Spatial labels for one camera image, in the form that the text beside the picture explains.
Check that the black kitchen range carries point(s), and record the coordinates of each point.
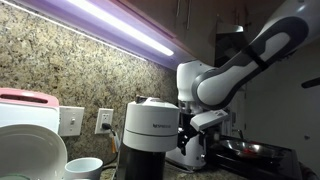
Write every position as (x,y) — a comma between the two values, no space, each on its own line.
(266,166)

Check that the wooden upper cabinet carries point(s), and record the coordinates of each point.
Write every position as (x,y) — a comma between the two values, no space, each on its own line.
(200,40)

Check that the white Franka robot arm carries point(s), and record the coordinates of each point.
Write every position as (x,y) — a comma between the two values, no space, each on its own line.
(216,86)

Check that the white wall outlet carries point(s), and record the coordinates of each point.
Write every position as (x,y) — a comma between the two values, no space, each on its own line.
(105,116)

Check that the metal frying pan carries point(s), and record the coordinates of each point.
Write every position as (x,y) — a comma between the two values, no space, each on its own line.
(246,146)

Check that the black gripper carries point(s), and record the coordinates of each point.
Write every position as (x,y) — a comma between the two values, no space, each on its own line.
(188,128)

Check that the pale green dish rim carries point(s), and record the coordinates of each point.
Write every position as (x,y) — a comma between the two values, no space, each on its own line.
(13,177)

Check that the white light switch plate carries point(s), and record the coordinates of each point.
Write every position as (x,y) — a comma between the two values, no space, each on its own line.
(71,121)

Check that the white Nespresso coffee machine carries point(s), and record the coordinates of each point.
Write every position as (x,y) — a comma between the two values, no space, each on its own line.
(150,126)

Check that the black rod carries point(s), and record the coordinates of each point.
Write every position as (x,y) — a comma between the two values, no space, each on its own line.
(311,82)

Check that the white ceramic mug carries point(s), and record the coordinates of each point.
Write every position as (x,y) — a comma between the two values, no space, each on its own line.
(83,168)

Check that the pink cutting board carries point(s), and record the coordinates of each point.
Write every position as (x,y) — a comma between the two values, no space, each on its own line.
(30,95)

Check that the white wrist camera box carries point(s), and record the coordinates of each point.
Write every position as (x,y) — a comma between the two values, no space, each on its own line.
(208,120)

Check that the under-cabinet light strip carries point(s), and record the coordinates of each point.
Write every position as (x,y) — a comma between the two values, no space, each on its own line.
(133,30)

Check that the white cutting board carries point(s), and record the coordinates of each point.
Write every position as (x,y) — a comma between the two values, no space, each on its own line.
(30,115)

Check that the silver range hood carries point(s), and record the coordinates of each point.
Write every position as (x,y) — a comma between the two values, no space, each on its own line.
(230,29)

